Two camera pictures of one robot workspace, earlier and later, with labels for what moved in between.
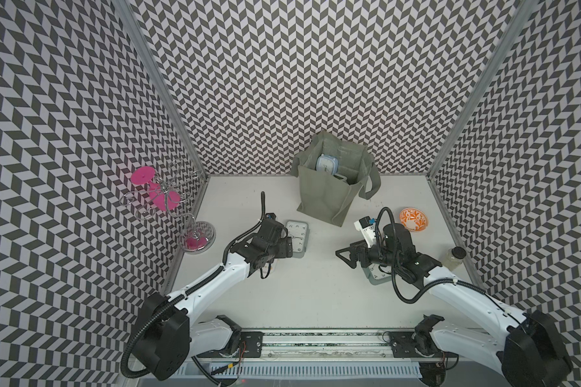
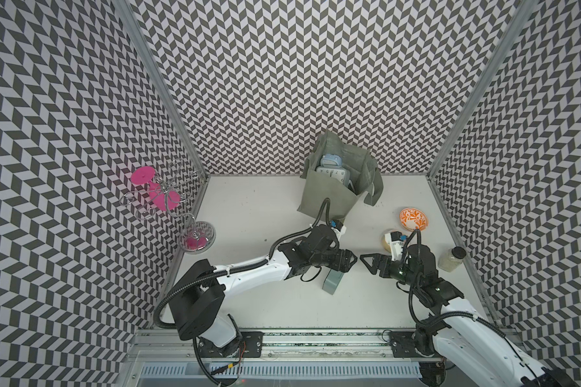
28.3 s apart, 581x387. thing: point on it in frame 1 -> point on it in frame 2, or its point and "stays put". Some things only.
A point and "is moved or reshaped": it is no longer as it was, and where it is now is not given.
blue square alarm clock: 326,163 stays put
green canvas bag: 332,174 is moved or reshaped
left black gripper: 285,245 -> 346,265
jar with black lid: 454,257 stays put
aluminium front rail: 331,345 stays put
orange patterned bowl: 414,219 stays put
